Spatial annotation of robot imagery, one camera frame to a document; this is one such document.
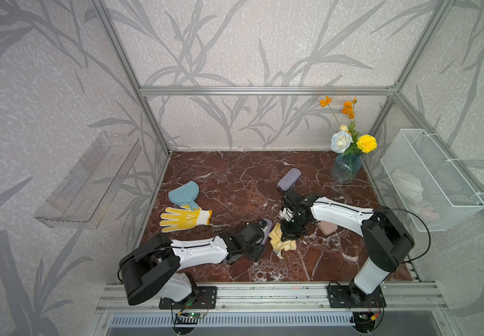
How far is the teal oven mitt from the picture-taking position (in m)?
1.00

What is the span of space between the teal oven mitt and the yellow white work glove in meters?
0.02

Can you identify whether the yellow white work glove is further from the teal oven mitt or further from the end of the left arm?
the end of the left arm

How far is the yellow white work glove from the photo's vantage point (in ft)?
3.04
